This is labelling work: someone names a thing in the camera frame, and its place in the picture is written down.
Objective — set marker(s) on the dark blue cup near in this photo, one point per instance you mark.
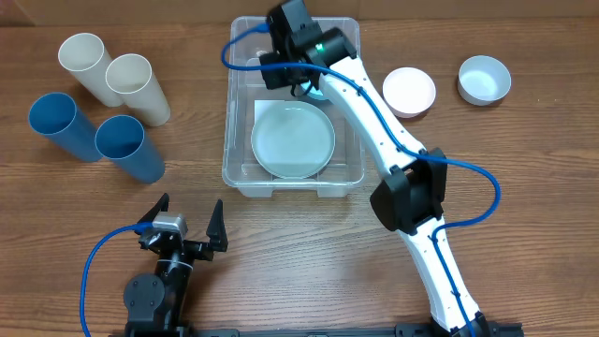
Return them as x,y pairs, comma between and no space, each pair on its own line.
123,140

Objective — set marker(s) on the clear plastic storage bin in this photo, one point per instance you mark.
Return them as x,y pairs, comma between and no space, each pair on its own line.
247,97

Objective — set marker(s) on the beige cup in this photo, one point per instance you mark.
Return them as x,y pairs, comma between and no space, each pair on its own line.
131,77
86,58

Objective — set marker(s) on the beige cup right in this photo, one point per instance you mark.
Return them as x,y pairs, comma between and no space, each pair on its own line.
131,77

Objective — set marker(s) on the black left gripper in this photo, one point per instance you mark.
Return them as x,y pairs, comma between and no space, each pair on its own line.
216,232

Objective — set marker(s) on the pink bowl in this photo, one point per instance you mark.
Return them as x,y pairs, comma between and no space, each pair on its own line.
409,91

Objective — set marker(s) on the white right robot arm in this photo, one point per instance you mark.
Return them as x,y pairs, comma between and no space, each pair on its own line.
409,198

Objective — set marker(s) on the beige cup left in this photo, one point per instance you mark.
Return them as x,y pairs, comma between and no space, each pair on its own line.
86,58

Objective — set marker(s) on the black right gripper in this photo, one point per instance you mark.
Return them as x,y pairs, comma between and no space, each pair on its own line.
270,79

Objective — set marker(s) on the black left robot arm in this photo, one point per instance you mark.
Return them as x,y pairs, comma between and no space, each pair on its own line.
154,301

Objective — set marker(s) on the dark blue cup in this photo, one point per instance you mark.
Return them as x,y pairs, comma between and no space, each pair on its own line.
57,117
123,140

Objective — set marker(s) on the grey plate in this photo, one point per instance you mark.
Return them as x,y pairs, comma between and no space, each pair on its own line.
292,139

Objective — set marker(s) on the light blue bowl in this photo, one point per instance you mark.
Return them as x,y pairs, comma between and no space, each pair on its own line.
308,89

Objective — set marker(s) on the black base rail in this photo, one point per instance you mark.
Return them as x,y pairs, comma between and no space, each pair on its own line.
400,330

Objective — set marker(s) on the grey bowl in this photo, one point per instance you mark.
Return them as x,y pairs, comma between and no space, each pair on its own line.
483,80

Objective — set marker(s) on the dark blue cup far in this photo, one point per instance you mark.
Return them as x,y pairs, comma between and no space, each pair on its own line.
57,117

